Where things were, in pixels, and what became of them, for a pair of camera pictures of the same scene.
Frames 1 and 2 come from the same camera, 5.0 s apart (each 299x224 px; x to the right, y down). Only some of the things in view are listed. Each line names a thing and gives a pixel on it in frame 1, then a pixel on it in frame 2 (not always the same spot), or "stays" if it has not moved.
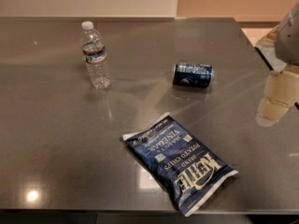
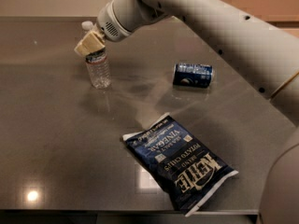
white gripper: [289, 44] -> [109, 24]
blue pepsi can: [192, 75] stays
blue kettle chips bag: [190, 170] stays
